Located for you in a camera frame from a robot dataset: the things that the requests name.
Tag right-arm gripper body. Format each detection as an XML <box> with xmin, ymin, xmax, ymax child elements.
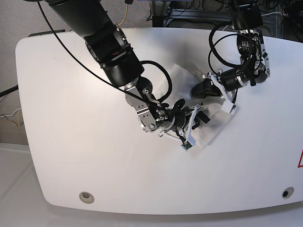
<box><xmin>158</xmin><ymin>99</ymin><xmax>204</xmax><ymax>142</ymax></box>

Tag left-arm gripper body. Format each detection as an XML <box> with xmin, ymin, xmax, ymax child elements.
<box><xmin>202</xmin><ymin>70</ymin><xmax>250</xmax><ymax>105</ymax></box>

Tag white printed T-shirt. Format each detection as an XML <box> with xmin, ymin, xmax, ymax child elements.
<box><xmin>165</xmin><ymin>64</ymin><xmax>233</xmax><ymax>148</ymax></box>

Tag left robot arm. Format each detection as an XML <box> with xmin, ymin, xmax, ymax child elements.
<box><xmin>191</xmin><ymin>0</ymin><xmax>270</xmax><ymax>104</ymax></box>

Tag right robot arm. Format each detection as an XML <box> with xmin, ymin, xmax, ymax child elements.
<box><xmin>47</xmin><ymin>0</ymin><xmax>210</xmax><ymax>142</ymax></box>

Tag right table grommet hole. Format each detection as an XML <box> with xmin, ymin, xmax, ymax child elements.
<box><xmin>282</xmin><ymin>187</ymin><xmax>294</xmax><ymax>199</ymax></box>

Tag table grommet hole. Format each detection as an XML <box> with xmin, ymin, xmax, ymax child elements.
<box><xmin>79</xmin><ymin>192</ymin><xmax>94</xmax><ymax>204</ymax></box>
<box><xmin>282</xmin><ymin>187</ymin><xmax>294</xmax><ymax>199</ymax></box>

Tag left table grommet hole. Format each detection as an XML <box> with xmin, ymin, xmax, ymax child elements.
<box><xmin>79</xmin><ymin>192</ymin><xmax>94</xmax><ymax>204</ymax></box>

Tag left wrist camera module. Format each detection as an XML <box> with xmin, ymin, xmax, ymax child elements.
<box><xmin>221</xmin><ymin>100</ymin><xmax>237</xmax><ymax>115</ymax></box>

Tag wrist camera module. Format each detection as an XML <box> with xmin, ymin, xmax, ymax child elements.
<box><xmin>181</xmin><ymin>138</ymin><xmax>196</xmax><ymax>151</ymax></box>
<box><xmin>221</xmin><ymin>100</ymin><xmax>237</xmax><ymax>115</ymax></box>

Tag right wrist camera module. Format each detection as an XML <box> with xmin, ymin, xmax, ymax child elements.
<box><xmin>181</xmin><ymin>138</ymin><xmax>196</xmax><ymax>151</ymax></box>

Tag black left-arm cable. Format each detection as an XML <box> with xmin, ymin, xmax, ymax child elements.
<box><xmin>207</xmin><ymin>22</ymin><xmax>242</xmax><ymax>76</ymax></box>

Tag black right-arm cable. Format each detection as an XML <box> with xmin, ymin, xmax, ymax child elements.
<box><xmin>139</xmin><ymin>60</ymin><xmax>173</xmax><ymax>101</ymax></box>

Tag black equipment rack frame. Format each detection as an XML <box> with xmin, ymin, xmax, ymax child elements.
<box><xmin>151</xmin><ymin>0</ymin><xmax>261</xmax><ymax>28</ymax></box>

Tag yellow floor cable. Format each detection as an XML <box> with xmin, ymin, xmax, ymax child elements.
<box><xmin>118</xmin><ymin>3</ymin><xmax>130</xmax><ymax>26</ymax></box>

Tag yellow white side cables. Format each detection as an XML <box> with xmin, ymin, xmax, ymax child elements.
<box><xmin>0</xmin><ymin>108</ymin><xmax>23</xmax><ymax>128</ymax></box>

